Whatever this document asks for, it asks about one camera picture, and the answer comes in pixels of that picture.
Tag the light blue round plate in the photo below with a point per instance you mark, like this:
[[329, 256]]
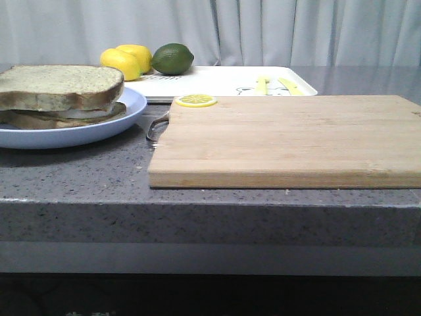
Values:
[[135, 103]]

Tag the yellow lemon slice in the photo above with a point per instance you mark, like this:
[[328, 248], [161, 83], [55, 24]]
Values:
[[196, 100]]

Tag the grey curtain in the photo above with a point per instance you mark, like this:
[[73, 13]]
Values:
[[250, 33]]

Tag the white rectangular tray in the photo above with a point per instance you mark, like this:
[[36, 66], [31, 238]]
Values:
[[216, 81]]

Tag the wooden cutting board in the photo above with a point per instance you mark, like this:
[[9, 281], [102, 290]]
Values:
[[325, 141]]

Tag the yellow plastic fork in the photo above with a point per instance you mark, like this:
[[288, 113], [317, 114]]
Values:
[[261, 86]]

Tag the rear yellow lemon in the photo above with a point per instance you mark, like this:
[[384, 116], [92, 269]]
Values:
[[141, 53]]

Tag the bread slice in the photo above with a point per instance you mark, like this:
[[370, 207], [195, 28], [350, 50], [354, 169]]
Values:
[[38, 120], [60, 87]]

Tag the front yellow lemon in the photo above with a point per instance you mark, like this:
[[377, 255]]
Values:
[[123, 61]]

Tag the green lime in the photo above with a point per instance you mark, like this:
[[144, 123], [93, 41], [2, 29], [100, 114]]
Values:
[[172, 59]]

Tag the metal cutting board handle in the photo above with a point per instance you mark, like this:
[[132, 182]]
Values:
[[156, 124]]

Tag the yellow plastic knife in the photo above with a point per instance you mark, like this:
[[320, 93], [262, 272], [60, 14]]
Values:
[[291, 86]]

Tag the fried egg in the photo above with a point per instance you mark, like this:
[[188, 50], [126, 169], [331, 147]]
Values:
[[89, 114]]

